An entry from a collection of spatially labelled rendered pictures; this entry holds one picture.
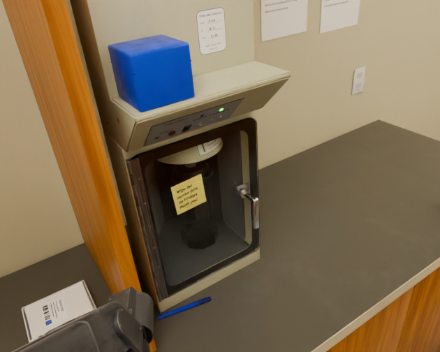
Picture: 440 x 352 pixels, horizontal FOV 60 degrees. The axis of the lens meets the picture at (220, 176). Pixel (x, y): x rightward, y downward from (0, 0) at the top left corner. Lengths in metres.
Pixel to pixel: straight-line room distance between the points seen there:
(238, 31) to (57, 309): 0.79
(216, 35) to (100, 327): 0.56
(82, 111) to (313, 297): 0.73
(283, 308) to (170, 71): 0.65
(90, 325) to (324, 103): 1.45
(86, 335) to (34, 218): 0.86
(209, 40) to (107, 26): 0.20
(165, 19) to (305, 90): 0.98
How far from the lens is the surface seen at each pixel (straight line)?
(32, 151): 1.18
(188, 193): 0.85
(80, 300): 1.08
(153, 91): 0.62
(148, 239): 0.86
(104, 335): 0.46
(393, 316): 1.30
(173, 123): 0.68
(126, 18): 0.70
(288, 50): 1.50
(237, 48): 0.82
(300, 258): 1.15
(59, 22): 0.58
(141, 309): 0.58
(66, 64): 0.59
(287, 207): 1.33
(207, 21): 0.77
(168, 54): 0.62
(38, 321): 1.09
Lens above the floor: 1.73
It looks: 31 degrees down
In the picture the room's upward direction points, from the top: 5 degrees counter-clockwise
